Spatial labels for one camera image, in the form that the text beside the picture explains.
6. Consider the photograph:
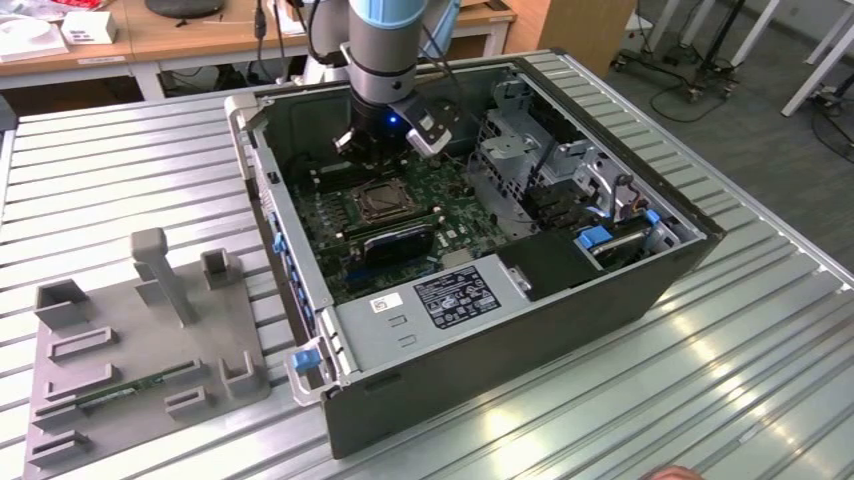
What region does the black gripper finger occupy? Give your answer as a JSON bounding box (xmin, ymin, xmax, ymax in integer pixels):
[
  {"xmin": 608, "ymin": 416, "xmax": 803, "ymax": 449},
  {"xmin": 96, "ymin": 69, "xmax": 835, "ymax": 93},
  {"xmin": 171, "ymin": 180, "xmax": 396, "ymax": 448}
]
[
  {"xmin": 332, "ymin": 128, "xmax": 380, "ymax": 174},
  {"xmin": 378, "ymin": 143, "xmax": 411, "ymax": 174}
]

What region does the silver CPU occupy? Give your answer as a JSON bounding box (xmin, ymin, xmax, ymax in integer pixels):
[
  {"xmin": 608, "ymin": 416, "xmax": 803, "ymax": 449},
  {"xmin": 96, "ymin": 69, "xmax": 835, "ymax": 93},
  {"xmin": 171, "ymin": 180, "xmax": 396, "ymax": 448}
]
[{"xmin": 366, "ymin": 188, "xmax": 406, "ymax": 214}]

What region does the metal socket cover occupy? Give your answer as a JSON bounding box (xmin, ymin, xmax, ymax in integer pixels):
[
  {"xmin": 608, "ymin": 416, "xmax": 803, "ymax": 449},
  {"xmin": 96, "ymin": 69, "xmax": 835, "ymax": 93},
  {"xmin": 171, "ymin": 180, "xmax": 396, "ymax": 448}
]
[{"xmin": 349, "ymin": 180, "xmax": 418, "ymax": 223}]

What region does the CPU socket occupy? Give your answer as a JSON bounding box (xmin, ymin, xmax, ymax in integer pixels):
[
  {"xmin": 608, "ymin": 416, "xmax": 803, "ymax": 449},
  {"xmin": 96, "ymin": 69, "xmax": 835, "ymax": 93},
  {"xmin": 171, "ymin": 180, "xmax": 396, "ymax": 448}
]
[{"xmin": 345, "ymin": 178, "xmax": 422, "ymax": 225}]

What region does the green motherboard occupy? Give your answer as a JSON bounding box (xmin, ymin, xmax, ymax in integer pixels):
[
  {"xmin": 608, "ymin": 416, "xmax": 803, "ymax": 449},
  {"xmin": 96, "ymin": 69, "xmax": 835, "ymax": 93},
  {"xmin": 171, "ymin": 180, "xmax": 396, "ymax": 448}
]
[{"xmin": 285, "ymin": 149, "xmax": 542, "ymax": 301}]

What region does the black expansion card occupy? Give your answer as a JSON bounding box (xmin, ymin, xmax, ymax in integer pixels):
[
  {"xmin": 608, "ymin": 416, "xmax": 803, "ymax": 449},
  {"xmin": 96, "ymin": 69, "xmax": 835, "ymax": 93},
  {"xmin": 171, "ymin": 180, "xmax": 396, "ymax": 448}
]
[{"xmin": 359, "ymin": 222, "xmax": 439, "ymax": 269}]

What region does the wooden desk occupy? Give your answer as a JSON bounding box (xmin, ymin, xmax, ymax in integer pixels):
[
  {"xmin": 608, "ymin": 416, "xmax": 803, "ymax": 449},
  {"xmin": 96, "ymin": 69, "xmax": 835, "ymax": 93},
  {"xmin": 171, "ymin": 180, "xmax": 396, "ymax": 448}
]
[{"xmin": 0, "ymin": 0, "xmax": 519, "ymax": 76}]

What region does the hard disk in blue carrier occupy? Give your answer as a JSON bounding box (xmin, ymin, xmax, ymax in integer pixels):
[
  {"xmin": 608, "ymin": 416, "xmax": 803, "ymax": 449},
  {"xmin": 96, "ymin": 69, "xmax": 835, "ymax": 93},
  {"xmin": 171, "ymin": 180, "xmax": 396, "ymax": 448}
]
[{"xmin": 574, "ymin": 224, "xmax": 652, "ymax": 271}]

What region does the silver power supply unit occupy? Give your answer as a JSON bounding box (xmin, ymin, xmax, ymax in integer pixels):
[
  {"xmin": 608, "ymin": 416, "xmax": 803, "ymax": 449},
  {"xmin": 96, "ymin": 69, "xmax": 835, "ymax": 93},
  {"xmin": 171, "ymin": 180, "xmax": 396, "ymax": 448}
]
[{"xmin": 329, "ymin": 252, "xmax": 535, "ymax": 374}]

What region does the wooden cabinet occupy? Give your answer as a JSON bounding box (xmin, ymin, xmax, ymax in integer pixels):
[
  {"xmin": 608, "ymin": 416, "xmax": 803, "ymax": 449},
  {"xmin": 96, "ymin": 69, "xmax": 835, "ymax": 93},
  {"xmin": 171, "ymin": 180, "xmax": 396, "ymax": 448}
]
[{"xmin": 512, "ymin": 0, "xmax": 639, "ymax": 79}]

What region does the black round object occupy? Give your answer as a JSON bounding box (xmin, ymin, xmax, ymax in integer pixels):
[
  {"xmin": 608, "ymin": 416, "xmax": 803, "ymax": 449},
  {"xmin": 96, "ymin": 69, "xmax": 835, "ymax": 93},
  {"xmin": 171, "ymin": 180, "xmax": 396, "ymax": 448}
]
[{"xmin": 144, "ymin": 0, "xmax": 225, "ymax": 19}]

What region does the white cardboard box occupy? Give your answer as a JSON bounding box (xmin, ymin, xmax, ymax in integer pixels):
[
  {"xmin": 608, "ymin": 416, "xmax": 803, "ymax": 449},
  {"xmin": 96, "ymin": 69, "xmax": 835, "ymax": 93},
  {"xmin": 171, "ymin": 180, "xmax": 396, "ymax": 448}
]
[{"xmin": 60, "ymin": 10, "xmax": 120, "ymax": 45}]

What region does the dark grey PC case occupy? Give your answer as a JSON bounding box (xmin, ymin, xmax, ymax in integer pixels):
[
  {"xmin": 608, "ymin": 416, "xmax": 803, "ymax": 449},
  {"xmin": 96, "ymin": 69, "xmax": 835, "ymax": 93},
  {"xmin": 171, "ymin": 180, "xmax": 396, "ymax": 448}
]
[{"xmin": 223, "ymin": 47, "xmax": 728, "ymax": 461}]

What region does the black wheeled equipment stand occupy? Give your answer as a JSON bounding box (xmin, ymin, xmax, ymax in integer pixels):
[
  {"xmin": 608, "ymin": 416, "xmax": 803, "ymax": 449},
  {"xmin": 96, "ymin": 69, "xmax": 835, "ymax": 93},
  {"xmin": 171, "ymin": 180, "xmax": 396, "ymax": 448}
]
[{"xmin": 676, "ymin": 0, "xmax": 746, "ymax": 105}]

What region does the flat white box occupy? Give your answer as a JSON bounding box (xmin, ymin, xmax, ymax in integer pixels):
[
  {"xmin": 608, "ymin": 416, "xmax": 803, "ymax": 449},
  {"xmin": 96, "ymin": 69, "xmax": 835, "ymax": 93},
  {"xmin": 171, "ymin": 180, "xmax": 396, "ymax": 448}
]
[{"xmin": 0, "ymin": 14, "xmax": 68, "ymax": 64}]

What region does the green RAM stick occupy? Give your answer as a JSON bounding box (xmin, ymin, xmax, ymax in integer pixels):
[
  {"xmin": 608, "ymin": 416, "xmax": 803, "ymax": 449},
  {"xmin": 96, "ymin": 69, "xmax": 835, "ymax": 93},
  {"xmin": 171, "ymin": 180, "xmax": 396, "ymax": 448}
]
[{"xmin": 73, "ymin": 360, "xmax": 201, "ymax": 417}]

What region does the white table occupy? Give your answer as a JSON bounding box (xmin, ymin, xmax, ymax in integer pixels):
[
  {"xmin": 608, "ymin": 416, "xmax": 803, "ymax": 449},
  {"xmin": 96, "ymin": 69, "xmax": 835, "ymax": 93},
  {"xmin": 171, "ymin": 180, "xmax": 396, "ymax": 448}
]
[{"xmin": 779, "ymin": 0, "xmax": 854, "ymax": 119}]

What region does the grey parts rack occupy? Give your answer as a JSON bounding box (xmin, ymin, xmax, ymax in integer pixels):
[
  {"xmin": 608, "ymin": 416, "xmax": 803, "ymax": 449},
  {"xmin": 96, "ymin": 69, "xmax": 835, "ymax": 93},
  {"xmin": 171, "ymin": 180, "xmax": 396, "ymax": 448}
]
[{"xmin": 23, "ymin": 227, "xmax": 272, "ymax": 479}]

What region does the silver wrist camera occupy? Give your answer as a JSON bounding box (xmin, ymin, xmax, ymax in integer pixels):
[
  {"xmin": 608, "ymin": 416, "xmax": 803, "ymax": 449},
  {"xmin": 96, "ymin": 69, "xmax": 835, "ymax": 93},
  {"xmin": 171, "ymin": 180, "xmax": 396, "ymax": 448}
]
[{"xmin": 390, "ymin": 97, "xmax": 455, "ymax": 154}]

